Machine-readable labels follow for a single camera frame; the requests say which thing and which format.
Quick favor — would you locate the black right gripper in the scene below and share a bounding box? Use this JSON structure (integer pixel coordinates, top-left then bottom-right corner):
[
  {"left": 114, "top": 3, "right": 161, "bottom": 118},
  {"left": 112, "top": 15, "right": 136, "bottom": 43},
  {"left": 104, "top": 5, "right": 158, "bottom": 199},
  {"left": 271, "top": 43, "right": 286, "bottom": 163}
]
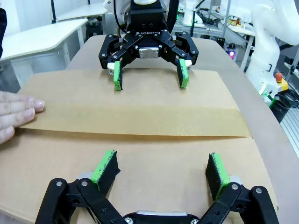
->
[{"left": 98, "top": 0, "right": 200, "bottom": 91}]

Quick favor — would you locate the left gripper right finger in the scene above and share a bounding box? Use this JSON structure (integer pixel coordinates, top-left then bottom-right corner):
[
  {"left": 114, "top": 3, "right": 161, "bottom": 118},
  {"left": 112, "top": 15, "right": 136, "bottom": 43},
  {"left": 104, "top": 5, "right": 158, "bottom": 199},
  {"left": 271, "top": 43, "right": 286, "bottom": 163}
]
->
[{"left": 198, "top": 151, "right": 280, "bottom": 224}]

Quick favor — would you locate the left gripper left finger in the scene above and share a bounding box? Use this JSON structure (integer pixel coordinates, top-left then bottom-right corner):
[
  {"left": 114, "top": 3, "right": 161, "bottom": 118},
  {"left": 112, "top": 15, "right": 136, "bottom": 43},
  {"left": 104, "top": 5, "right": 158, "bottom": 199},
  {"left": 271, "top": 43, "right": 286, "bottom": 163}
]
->
[{"left": 35, "top": 149, "right": 127, "bottom": 224}]

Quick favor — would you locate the large brown cardboard box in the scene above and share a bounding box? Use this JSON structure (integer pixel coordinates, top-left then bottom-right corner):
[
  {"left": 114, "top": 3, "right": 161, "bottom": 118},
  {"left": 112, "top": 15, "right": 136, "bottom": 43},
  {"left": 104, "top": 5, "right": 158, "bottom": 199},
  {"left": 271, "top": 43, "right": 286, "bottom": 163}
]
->
[{"left": 0, "top": 70, "right": 280, "bottom": 224}]

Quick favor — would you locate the brown kraft tape strip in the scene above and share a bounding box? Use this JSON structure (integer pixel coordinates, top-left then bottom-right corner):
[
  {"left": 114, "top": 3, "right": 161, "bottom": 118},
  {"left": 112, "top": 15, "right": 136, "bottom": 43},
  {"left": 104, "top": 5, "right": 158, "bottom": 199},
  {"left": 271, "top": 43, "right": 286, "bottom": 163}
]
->
[{"left": 17, "top": 105, "right": 252, "bottom": 139}]

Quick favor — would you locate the person's right hand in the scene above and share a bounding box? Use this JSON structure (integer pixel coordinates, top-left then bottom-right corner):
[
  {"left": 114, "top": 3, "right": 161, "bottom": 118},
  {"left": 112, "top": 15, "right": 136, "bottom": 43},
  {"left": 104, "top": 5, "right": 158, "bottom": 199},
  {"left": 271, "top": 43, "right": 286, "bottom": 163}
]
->
[{"left": 0, "top": 91, "right": 45, "bottom": 145}]

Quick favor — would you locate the metal workbench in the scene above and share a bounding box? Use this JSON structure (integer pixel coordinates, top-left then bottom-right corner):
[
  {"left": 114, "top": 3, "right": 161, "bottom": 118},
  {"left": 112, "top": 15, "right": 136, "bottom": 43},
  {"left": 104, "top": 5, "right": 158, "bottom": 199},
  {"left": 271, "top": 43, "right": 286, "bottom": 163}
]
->
[{"left": 175, "top": 9, "right": 256, "bottom": 62}]

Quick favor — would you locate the white table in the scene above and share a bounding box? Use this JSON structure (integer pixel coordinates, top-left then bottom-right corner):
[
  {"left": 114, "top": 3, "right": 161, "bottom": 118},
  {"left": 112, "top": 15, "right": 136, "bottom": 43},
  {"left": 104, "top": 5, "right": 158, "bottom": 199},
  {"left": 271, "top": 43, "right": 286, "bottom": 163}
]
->
[
  {"left": 55, "top": 2, "right": 108, "bottom": 22},
  {"left": 0, "top": 18, "right": 89, "bottom": 94}
]

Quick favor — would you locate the red yellow emergency stop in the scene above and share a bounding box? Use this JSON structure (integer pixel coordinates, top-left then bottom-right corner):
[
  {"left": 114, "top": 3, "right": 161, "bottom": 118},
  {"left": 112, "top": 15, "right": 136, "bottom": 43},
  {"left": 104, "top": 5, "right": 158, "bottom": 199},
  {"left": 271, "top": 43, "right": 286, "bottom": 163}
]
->
[{"left": 275, "top": 72, "right": 289, "bottom": 92}]

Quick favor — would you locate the black stand pole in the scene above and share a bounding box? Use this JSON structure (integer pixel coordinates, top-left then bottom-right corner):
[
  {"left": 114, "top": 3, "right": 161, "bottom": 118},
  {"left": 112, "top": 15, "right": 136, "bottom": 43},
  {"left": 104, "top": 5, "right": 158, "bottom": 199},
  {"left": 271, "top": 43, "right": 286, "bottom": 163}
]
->
[{"left": 50, "top": 0, "right": 58, "bottom": 24}]

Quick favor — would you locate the person in navy clothes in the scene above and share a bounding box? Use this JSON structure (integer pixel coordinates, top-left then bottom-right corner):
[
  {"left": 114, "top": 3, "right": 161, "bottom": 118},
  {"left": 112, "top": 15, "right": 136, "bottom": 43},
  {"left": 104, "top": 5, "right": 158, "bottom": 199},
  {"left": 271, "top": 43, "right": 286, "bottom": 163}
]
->
[{"left": 0, "top": 7, "right": 8, "bottom": 60}]

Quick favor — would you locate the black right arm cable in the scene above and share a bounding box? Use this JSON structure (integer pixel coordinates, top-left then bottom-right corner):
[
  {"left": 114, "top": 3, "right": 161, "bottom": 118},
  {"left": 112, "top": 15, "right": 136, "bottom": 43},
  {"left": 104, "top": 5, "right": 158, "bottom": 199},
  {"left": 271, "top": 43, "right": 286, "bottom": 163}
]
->
[{"left": 166, "top": 0, "right": 181, "bottom": 36}]

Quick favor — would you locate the aluminium profile rail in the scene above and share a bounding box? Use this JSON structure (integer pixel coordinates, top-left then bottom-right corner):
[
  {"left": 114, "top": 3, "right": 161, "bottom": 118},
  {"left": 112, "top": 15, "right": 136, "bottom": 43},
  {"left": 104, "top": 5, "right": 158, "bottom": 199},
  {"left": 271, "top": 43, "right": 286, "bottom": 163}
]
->
[{"left": 270, "top": 93, "right": 299, "bottom": 150}]

